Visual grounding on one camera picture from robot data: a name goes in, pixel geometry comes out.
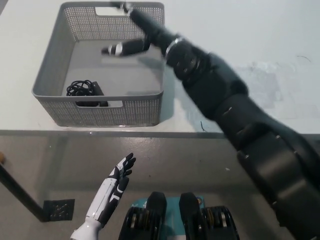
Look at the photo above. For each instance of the small wooden object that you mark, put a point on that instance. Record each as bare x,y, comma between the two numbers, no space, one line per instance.
2,157

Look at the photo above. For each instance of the black floor foot plate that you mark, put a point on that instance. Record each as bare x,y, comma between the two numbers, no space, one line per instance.
60,210

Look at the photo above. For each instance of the grey perforated plastic basket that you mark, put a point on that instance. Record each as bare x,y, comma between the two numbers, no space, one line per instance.
125,75

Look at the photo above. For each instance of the clear plastic sheet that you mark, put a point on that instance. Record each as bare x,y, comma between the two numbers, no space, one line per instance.
265,82

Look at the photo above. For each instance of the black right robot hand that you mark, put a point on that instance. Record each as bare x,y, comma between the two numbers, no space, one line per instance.
155,32

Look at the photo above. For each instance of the black metal table leg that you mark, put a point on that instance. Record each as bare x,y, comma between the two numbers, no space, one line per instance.
20,192

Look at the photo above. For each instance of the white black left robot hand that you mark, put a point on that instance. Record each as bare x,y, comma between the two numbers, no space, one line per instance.
110,195

